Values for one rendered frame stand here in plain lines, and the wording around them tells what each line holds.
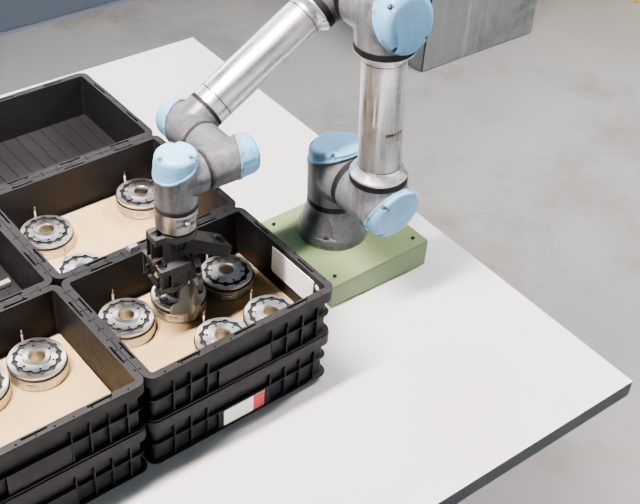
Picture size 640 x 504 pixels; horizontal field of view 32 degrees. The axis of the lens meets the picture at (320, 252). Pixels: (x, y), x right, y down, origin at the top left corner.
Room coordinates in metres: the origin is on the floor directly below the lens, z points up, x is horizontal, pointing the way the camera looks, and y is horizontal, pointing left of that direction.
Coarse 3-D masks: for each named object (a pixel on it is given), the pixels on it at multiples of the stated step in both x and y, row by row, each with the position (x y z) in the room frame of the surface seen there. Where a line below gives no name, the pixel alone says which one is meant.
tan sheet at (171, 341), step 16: (240, 256) 1.71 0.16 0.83; (256, 272) 1.67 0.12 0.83; (256, 288) 1.62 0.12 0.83; (272, 288) 1.62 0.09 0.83; (208, 304) 1.56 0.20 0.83; (224, 304) 1.57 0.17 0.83; (240, 304) 1.57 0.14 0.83; (160, 320) 1.51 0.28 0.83; (240, 320) 1.53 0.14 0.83; (160, 336) 1.47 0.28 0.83; (176, 336) 1.47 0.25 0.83; (192, 336) 1.48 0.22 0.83; (144, 352) 1.42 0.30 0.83; (160, 352) 1.43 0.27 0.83; (176, 352) 1.43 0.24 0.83; (192, 352) 1.43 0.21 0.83
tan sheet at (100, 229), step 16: (96, 208) 1.83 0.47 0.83; (112, 208) 1.83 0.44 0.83; (80, 224) 1.77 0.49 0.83; (96, 224) 1.78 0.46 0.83; (112, 224) 1.78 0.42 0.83; (128, 224) 1.78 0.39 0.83; (144, 224) 1.79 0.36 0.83; (80, 240) 1.72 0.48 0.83; (96, 240) 1.72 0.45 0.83; (112, 240) 1.73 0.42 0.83; (128, 240) 1.73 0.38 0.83
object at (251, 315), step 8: (264, 296) 1.56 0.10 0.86; (272, 296) 1.57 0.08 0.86; (280, 296) 1.57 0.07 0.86; (248, 304) 1.54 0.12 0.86; (256, 304) 1.54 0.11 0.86; (280, 304) 1.55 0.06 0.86; (288, 304) 1.55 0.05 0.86; (248, 312) 1.52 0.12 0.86; (256, 312) 1.52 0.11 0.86; (248, 320) 1.50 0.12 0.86; (256, 320) 1.50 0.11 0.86
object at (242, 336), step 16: (240, 208) 1.74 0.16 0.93; (208, 224) 1.68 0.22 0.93; (256, 224) 1.69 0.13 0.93; (272, 240) 1.65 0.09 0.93; (128, 256) 1.57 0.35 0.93; (288, 256) 1.61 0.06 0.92; (80, 272) 1.51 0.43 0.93; (96, 272) 1.52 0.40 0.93; (64, 288) 1.47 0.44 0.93; (80, 304) 1.43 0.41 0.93; (304, 304) 1.48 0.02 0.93; (320, 304) 1.50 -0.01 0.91; (96, 320) 1.39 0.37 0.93; (272, 320) 1.43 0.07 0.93; (288, 320) 1.45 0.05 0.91; (112, 336) 1.36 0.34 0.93; (240, 336) 1.38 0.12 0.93; (256, 336) 1.41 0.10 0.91; (128, 352) 1.33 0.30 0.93; (208, 352) 1.34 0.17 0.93; (224, 352) 1.36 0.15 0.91; (144, 368) 1.29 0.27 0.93; (160, 368) 1.29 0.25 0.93; (176, 368) 1.30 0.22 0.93; (192, 368) 1.32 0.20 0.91; (144, 384) 1.27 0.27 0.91; (160, 384) 1.28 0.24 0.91
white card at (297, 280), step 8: (272, 248) 1.64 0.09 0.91; (272, 256) 1.64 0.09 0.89; (280, 256) 1.63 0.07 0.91; (272, 264) 1.64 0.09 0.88; (280, 264) 1.62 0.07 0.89; (288, 264) 1.61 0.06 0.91; (280, 272) 1.62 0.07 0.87; (288, 272) 1.61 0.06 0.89; (296, 272) 1.59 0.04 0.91; (288, 280) 1.61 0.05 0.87; (296, 280) 1.59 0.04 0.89; (304, 280) 1.57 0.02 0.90; (312, 280) 1.56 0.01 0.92; (296, 288) 1.59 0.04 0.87; (304, 288) 1.57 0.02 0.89; (312, 288) 1.55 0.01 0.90; (304, 296) 1.57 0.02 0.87
